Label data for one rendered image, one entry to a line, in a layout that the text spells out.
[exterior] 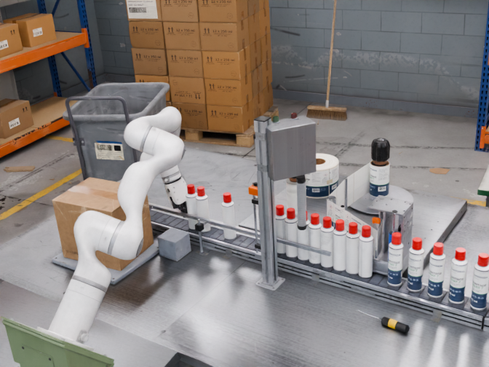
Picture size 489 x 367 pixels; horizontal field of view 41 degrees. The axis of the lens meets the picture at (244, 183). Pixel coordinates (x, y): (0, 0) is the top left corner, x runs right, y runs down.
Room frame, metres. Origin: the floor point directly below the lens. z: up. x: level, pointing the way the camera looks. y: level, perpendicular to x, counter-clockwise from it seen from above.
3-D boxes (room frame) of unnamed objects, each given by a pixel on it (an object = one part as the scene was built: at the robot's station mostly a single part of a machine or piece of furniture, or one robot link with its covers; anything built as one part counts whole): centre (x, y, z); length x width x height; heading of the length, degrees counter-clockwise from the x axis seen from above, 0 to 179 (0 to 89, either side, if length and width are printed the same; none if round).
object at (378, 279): (2.29, -0.12, 0.86); 1.65 x 0.08 x 0.04; 55
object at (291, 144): (2.16, -0.16, 1.38); 0.17 x 0.10 x 0.19; 110
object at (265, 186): (2.14, -0.08, 1.16); 0.04 x 0.04 x 0.67; 55
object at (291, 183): (2.56, -0.22, 1.03); 0.09 x 0.09 x 0.30
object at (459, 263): (1.88, -0.71, 0.98); 0.05 x 0.05 x 0.20
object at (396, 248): (2.01, -0.52, 0.98); 0.05 x 0.05 x 0.20
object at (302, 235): (2.22, -0.22, 0.98); 0.05 x 0.05 x 0.20
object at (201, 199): (2.50, 0.19, 0.98); 0.05 x 0.05 x 0.20
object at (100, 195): (2.44, 0.59, 0.99); 0.30 x 0.24 x 0.27; 62
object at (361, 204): (2.68, -0.61, 0.89); 0.31 x 0.31 x 0.01
